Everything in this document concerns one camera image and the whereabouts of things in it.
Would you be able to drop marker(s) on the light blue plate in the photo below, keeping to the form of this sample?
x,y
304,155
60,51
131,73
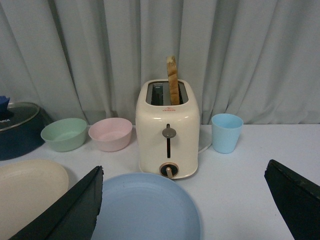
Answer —
x,y
145,206

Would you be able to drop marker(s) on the dark blue saucepan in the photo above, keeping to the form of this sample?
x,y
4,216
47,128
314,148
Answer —
x,y
24,138

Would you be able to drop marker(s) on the glass pot lid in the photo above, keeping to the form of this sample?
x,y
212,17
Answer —
x,y
15,114

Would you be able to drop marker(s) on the bread slice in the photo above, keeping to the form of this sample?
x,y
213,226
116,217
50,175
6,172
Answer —
x,y
172,73

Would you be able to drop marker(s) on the cream plate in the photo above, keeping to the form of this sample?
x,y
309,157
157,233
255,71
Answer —
x,y
27,189

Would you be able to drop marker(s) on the green bowl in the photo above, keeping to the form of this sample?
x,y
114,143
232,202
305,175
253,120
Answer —
x,y
65,135

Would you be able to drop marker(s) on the light blue cup right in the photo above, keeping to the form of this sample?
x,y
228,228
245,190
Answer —
x,y
226,129

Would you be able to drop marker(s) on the cream toaster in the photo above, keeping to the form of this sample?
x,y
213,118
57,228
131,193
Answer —
x,y
167,135

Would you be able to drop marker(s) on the grey curtain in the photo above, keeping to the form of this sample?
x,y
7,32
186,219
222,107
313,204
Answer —
x,y
258,59

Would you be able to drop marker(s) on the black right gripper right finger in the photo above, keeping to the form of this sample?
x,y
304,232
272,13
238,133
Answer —
x,y
297,199

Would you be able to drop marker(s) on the pink bowl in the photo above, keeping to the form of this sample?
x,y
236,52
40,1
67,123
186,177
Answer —
x,y
111,134

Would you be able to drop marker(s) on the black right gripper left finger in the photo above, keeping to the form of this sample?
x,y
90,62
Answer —
x,y
71,217

